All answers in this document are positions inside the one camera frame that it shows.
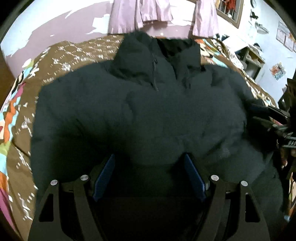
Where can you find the pink curtain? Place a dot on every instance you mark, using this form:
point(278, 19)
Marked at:
point(205, 19)
point(128, 16)

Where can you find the black padded jacket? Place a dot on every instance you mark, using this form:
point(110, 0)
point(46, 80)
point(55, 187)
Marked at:
point(129, 121)

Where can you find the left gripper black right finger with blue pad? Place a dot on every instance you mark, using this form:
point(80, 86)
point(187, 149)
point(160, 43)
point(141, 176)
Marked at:
point(229, 211)

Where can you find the round wall clock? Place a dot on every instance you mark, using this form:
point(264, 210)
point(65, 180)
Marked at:
point(253, 3)

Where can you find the wooden shelf unit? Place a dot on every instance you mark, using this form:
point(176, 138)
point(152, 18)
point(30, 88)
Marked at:
point(252, 61)

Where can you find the brown wooden window frame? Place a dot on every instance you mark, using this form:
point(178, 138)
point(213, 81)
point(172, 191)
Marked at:
point(232, 16)

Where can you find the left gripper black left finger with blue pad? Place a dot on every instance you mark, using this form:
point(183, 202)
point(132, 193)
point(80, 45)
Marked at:
point(67, 211)

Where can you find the colourful wall sticker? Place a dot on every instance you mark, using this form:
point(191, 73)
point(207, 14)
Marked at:
point(277, 71)

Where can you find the wall calendar poster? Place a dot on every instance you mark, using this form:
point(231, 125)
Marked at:
point(284, 36)

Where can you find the colourful cartoon bedspread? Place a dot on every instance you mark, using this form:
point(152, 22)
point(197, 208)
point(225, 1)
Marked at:
point(57, 61)

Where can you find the person's hand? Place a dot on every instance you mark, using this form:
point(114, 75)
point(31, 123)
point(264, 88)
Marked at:
point(283, 155)

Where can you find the red clothes outside window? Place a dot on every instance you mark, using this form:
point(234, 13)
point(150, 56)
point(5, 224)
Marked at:
point(230, 4)

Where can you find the brown wooden headboard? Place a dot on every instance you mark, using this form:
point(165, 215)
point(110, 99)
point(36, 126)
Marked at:
point(6, 79)

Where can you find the right pink curtain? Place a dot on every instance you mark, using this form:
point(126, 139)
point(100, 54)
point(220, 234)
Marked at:
point(205, 19)

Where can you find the left pink curtain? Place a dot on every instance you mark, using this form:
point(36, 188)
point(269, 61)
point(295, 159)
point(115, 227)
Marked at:
point(128, 16)

